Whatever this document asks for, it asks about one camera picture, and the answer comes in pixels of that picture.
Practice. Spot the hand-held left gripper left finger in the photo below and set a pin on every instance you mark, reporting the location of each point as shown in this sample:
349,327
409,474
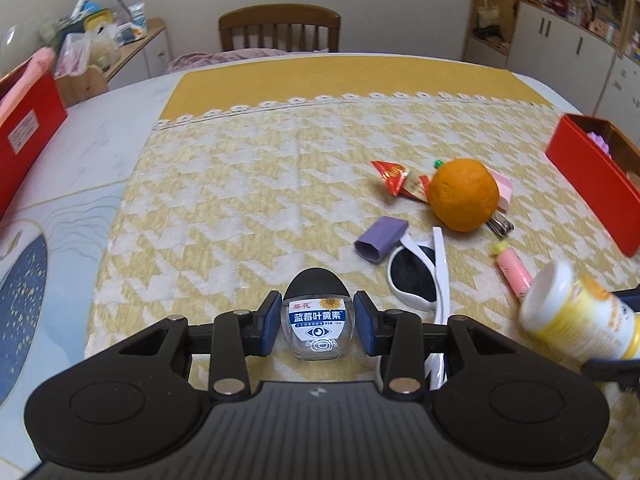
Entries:
271,325

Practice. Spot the silver nail clipper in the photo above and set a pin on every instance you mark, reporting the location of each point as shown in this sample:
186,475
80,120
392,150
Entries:
501,225

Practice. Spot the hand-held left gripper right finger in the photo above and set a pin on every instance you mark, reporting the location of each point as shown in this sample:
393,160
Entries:
365,327

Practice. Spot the red candy wrapper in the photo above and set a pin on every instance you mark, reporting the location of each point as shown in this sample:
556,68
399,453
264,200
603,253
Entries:
395,177

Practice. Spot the small clear bottle black cap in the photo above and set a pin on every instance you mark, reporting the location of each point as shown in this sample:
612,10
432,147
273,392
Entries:
317,330

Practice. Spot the white sunglasses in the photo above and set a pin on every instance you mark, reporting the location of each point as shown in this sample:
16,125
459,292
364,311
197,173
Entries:
442,285

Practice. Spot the white and yellow bottle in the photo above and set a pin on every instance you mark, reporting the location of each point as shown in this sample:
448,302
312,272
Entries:
575,312

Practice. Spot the wooden box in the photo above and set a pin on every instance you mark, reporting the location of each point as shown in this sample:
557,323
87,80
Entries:
82,85

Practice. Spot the wall cabinet with shelves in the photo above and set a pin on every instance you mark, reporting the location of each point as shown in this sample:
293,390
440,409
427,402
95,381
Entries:
565,45

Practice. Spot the wooden chair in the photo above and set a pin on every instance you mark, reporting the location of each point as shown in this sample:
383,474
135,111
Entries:
280,27

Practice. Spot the small red box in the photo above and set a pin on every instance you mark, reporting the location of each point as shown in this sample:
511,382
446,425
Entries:
590,180

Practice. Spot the pink ribbed tray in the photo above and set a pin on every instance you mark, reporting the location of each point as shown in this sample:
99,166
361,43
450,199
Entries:
502,190

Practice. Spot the yellow container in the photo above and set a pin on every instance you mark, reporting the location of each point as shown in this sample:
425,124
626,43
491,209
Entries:
99,21

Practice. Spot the mauve cloth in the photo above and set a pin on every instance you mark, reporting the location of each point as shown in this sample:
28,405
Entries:
225,57

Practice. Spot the purple toy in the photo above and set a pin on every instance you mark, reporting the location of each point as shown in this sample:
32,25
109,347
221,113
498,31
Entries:
600,142

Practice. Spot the orange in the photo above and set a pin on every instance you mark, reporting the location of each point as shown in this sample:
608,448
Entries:
462,195

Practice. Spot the clear plastic bag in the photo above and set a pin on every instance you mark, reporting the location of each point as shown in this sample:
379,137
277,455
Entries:
82,52

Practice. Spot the white tube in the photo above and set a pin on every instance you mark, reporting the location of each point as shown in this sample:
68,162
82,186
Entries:
138,16

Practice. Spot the large red box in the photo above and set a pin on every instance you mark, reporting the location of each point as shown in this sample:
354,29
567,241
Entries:
27,130

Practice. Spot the cream tote bag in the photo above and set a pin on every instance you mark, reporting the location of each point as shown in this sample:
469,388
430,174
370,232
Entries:
487,12

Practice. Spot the white side cabinet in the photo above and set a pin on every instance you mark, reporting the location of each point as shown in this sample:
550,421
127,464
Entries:
142,55

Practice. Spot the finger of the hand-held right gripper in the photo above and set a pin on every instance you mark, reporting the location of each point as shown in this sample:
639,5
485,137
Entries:
612,372
627,297

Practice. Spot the purple plastic cap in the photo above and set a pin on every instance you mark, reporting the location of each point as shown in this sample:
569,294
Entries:
382,237

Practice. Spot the pink tube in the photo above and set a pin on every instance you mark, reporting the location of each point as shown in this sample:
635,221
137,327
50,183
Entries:
512,270

